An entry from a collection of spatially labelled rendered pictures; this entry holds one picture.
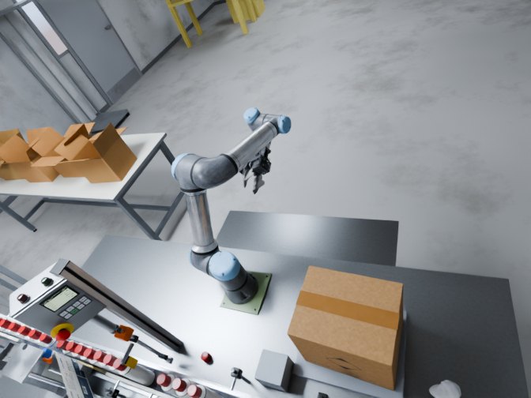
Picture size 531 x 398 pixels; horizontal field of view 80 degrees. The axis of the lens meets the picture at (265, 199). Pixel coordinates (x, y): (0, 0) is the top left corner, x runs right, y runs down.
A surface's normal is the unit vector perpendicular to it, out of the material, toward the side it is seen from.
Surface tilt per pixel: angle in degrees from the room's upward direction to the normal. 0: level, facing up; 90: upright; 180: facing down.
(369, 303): 0
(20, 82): 90
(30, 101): 90
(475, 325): 0
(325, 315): 0
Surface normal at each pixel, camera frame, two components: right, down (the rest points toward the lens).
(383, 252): -0.30, -0.66
